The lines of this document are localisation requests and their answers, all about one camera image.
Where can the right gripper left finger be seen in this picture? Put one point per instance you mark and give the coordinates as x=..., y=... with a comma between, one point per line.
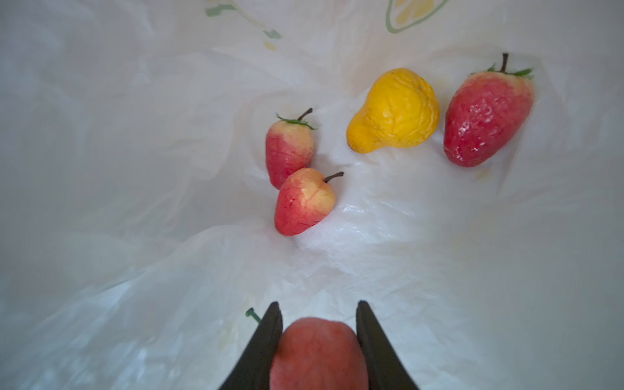
x=252, y=371

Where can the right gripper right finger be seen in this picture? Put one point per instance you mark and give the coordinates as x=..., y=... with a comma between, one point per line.
x=384, y=368

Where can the pink fake peach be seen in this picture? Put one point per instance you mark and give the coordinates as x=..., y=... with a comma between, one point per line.
x=315, y=353

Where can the red yellow fake apple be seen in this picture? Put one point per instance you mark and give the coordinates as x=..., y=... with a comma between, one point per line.
x=305, y=199

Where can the small red fake strawberry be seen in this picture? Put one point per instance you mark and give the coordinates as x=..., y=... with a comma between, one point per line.
x=289, y=147

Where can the yellow fake pear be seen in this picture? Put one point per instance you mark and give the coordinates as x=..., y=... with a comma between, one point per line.
x=400, y=111

